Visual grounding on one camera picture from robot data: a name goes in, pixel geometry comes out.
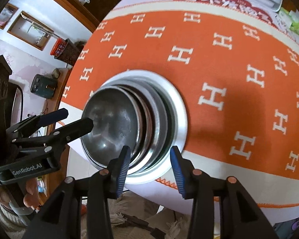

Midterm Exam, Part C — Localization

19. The wooden framed wall niche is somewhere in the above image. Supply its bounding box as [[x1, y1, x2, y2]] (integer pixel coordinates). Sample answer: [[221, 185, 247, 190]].
[[7, 11, 53, 51]]

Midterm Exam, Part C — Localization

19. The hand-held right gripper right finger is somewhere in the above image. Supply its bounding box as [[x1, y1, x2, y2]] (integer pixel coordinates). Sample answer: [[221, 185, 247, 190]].
[[169, 146, 279, 239]]

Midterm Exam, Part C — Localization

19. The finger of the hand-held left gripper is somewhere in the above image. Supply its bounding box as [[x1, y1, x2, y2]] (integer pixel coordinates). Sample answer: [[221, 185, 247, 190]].
[[12, 118, 94, 152], [5, 108, 69, 140]]

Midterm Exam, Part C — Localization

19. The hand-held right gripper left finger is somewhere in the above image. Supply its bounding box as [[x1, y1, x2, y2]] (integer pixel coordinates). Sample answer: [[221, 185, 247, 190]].
[[27, 146, 132, 239]]

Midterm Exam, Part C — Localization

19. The green tissue pack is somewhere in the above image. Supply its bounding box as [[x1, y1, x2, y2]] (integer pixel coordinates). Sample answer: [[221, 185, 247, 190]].
[[276, 7, 299, 38]]

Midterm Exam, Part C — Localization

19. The green plate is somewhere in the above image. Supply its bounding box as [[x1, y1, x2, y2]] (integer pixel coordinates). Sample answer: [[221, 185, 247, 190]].
[[130, 78, 177, 177]]

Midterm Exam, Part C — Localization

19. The grey box purple print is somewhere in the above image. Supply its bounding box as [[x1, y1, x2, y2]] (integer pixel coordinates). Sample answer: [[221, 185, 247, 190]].
[[274, 216, 299, 239]]

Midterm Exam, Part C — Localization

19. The dark green appliance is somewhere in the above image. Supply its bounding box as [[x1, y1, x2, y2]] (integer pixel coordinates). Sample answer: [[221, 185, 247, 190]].
[[30, 74, 59, 99]]

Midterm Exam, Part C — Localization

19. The small picture frame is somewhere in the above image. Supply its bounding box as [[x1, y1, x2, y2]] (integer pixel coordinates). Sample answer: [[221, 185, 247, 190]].
[[0, 4, 19, 29]]

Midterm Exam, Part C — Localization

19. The blue patterned plate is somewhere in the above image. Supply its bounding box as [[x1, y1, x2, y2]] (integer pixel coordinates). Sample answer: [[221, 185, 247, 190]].
[[120, 80, 168, 172]]

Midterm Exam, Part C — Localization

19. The small dark steel bowl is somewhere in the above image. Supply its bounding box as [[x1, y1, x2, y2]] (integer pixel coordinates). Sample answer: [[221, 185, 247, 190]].
[[80, 86, 141, 168]]

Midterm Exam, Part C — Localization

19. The white plate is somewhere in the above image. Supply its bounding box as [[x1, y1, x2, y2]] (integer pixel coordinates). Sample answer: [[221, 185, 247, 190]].
[[90, 70, 188, 185]]

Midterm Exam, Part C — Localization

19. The person's left hand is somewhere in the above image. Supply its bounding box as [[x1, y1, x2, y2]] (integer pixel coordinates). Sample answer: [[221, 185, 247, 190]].
[[22, 177, 44, 208]]

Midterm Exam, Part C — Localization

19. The large steel bowl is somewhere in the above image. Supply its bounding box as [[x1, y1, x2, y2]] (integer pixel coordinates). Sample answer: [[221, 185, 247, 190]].
[[115, 83, 156, 171]]

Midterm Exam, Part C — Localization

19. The person's left forearm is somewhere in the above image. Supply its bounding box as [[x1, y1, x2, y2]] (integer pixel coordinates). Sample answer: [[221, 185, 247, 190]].
[[0, 199, 38, 234]]

